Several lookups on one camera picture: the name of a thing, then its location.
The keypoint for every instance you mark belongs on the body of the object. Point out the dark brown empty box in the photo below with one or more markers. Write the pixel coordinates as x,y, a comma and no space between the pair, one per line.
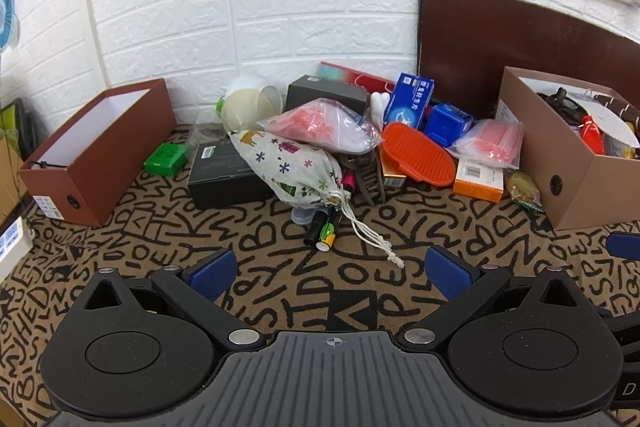
80,173

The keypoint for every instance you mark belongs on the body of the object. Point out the red flat box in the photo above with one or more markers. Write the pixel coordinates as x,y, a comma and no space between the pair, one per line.
368,82

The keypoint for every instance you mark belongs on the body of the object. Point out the black box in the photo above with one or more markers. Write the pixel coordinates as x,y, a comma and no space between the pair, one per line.
309,88
221,178

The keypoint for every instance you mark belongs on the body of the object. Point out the red bottle in box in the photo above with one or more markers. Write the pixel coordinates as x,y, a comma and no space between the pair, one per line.
592,135

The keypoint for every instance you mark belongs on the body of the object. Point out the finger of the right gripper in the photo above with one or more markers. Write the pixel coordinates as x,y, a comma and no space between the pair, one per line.
623,245

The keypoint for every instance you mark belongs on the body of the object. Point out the black box upper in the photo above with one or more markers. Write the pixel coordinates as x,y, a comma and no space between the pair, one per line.
309,88

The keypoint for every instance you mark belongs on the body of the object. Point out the yellow green snack packet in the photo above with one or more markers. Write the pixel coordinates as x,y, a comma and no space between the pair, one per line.
523,191

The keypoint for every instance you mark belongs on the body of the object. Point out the black yellow battery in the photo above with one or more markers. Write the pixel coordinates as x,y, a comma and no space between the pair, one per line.
322,229

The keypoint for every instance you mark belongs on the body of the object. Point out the dark brown wooden board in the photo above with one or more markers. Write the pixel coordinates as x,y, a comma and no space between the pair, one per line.
464,45

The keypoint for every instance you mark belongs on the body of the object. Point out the green plastic block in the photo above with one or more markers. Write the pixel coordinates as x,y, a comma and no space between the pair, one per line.
167,160

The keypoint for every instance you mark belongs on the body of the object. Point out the brown white striped item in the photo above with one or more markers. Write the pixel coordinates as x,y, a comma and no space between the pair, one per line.
622,109

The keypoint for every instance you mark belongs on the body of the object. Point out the patterned letter table mat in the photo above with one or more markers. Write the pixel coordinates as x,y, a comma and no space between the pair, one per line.
281,283

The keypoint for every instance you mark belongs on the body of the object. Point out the clear bag pink straws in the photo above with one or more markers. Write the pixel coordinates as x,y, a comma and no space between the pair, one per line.
493,143

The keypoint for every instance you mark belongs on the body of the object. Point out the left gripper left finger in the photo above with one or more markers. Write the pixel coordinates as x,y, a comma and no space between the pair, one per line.
192,293

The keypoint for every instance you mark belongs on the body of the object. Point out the printed cloth drawstring bag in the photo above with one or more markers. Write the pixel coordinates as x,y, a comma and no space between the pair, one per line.
304,176

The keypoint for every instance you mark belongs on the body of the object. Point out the orange silicone brush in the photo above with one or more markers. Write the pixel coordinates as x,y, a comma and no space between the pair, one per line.
418,157

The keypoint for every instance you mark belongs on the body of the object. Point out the blue toothpaste box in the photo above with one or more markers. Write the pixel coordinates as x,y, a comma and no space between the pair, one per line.
409,100

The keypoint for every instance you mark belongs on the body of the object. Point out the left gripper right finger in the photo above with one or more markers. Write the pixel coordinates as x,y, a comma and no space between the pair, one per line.
468,291

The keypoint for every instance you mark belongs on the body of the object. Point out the clear bag pink contents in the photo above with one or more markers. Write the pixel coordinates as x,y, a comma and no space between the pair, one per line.
327,124

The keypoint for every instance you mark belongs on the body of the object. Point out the white plastic bottle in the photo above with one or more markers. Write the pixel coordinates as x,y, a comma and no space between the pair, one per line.
378,104

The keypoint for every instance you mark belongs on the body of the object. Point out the cream plastic funnel cup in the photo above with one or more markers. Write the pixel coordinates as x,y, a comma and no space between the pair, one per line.
248,100

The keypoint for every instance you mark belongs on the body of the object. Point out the orange white small box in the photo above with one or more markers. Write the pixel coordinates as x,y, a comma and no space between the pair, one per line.
478,181

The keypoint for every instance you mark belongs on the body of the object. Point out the tan cardboard box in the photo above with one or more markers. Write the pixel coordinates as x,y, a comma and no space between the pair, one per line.
579,189

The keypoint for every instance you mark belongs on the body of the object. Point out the black box lower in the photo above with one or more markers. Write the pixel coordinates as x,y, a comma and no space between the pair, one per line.
221,178

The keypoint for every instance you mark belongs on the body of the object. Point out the blue plastic container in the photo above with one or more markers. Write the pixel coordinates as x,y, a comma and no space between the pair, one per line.
446,123

